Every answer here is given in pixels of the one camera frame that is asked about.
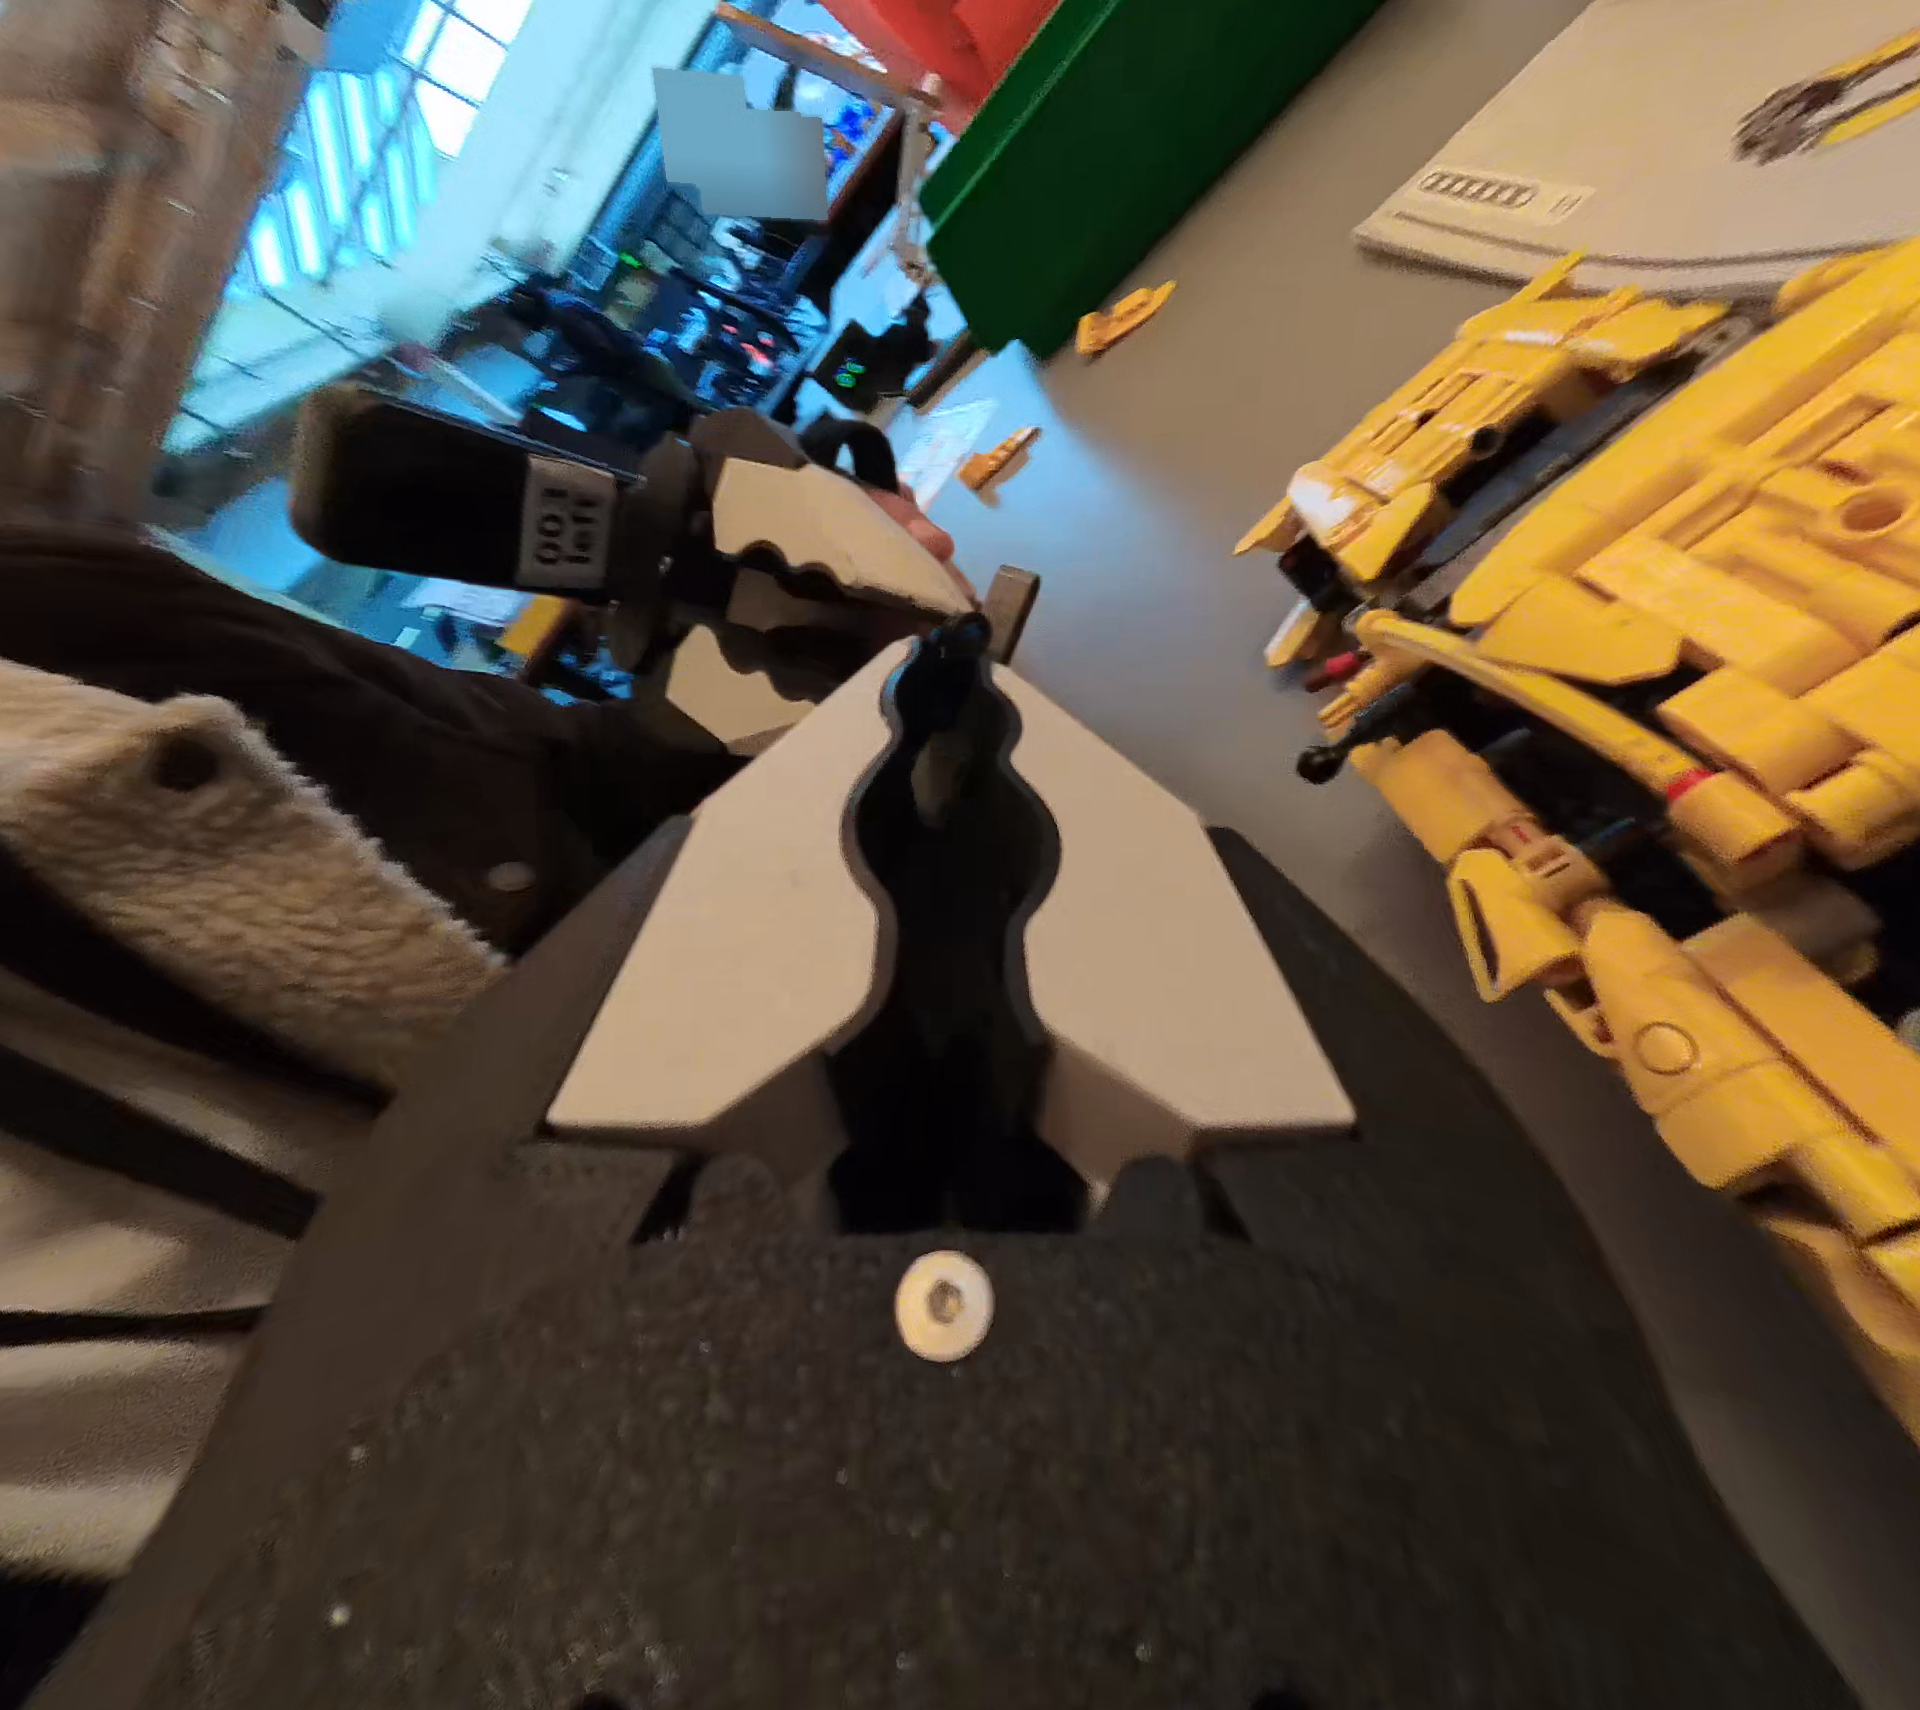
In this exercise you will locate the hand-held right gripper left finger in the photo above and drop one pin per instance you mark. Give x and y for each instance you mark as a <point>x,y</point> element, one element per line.
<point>721,993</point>

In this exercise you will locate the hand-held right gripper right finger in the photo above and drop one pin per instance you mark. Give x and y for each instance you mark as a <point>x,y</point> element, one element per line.
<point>1186,993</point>

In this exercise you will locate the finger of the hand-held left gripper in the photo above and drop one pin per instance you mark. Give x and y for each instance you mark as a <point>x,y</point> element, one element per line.
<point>748,689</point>
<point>840,554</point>

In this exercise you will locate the wooden board on white arm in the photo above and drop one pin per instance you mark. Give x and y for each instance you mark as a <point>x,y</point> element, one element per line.
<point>807,47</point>

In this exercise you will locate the person's left hand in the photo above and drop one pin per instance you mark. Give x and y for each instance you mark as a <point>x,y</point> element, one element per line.
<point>908,530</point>

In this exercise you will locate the small yellow brick piece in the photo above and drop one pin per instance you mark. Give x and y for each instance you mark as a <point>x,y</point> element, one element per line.
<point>1117,319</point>
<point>998,459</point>

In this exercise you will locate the brown fleece-lined jacket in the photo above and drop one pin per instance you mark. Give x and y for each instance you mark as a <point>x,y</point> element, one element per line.
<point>376,721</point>

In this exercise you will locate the green plastic bin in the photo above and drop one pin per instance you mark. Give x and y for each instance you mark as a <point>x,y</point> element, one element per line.
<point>1202,91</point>

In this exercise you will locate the white striped shirt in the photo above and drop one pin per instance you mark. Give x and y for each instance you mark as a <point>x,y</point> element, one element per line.
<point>120,1200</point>

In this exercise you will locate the yellow toy brick car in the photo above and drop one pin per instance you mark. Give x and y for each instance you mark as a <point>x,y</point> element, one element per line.
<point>1726,571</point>

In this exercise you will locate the open instruction booklet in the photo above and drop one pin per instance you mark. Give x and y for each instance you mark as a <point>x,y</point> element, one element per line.
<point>1649,15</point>

